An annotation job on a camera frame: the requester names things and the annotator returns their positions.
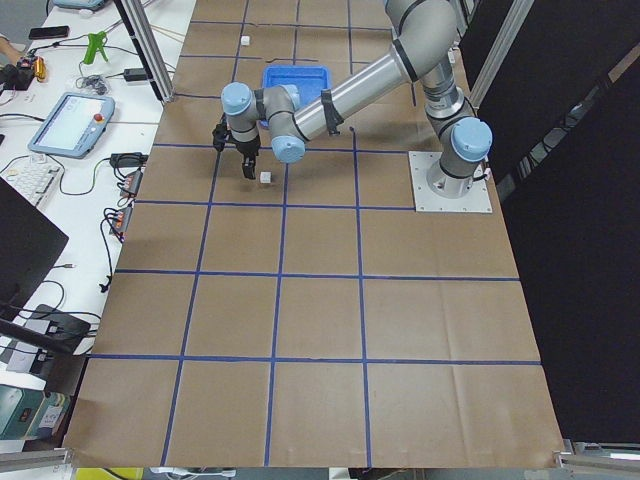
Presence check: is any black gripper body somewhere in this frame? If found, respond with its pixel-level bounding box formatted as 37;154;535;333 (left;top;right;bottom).
212;123;261;161

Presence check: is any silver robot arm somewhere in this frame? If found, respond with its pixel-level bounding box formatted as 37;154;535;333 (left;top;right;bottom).
212;0;493;199

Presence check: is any blue plastic tray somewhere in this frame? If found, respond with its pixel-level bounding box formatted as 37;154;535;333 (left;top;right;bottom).
262;65;332;108

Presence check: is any black power adapter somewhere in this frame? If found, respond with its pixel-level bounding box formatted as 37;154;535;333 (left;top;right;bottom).
122;68;148;82

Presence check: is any brown paper table cover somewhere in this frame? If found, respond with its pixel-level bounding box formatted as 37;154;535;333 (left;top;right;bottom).
64;1;562;468

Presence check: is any blue teach pendant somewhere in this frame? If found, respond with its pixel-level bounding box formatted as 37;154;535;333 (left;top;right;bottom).
28;92;115;159

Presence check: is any white keyboard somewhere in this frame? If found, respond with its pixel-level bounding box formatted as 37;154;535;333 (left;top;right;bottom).
1;163;62;209

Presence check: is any black monitor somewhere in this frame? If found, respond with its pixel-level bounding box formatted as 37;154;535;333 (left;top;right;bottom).
1;180;69;321

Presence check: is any black smartphone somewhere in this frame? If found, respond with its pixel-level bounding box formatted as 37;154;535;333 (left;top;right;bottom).
28;25;70;40

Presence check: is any aluminium frame post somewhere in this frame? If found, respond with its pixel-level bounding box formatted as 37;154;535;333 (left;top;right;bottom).
114;0;174;104

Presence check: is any green handled grabber tool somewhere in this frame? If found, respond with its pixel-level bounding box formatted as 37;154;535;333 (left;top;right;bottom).
82;31;109;65

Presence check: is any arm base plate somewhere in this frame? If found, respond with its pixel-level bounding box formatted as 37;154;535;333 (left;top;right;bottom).
408;151;493;214

